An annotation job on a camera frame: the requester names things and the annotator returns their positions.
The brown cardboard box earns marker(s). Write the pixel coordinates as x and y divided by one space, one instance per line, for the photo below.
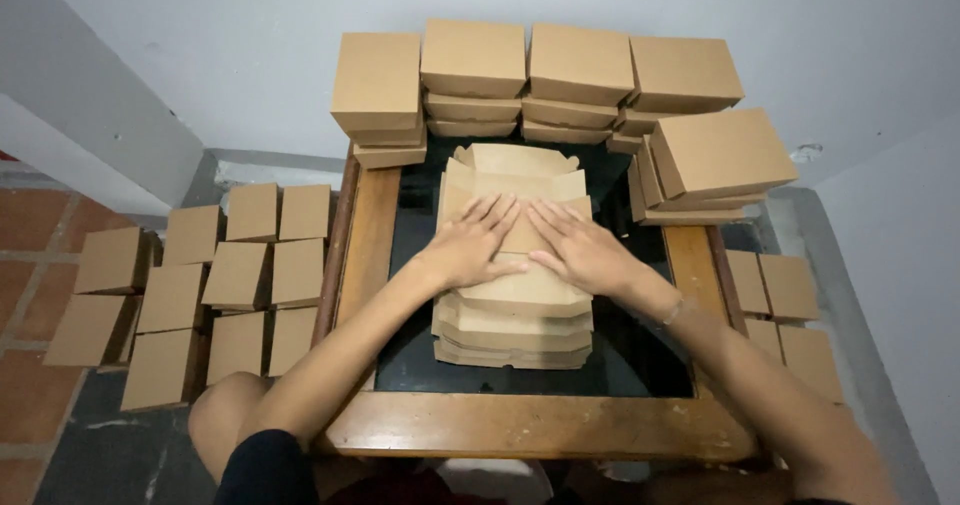
789 286
811 361
748 281
765 338

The person's left leg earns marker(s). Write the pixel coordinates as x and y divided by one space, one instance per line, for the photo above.
221 415

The group of assembled floor boxes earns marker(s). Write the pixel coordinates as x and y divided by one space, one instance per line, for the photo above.
236 272

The cardboard blank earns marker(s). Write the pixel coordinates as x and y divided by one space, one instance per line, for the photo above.
517 171

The stacks of assembled boxes on table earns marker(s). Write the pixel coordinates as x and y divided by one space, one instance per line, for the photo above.
577 59

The pile of flat carton sheets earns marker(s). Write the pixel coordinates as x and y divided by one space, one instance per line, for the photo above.
510 340

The person's left hand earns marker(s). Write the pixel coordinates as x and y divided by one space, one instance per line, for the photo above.
469 254

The white plastic seat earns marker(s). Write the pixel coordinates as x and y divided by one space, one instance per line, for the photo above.
495 484

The wooden table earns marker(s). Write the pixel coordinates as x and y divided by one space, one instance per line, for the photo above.
525 424

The person's right hand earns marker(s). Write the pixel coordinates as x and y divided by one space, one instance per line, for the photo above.
592 261

